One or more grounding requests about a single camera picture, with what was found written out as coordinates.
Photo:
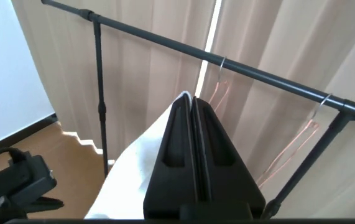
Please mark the black clothes rack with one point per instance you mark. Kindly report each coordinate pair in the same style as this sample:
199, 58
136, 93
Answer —
164, 40

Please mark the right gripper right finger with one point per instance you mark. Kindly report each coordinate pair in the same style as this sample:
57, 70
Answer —
230, 193

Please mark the pink clothes hanger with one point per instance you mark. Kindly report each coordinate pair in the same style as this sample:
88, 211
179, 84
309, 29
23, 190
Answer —
289, 146
213, 93

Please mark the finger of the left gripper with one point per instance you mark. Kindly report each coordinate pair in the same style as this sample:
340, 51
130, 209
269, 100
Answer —
45, 203

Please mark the white printed shirt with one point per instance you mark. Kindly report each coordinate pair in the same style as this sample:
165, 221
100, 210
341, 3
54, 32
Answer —
127, 180

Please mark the beige curtain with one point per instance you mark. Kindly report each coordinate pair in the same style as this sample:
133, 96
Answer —
149, 77

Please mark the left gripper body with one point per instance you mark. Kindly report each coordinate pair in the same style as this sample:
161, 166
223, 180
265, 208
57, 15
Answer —
0, 210

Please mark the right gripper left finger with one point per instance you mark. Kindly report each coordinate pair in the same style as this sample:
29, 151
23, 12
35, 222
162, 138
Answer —
171, 193

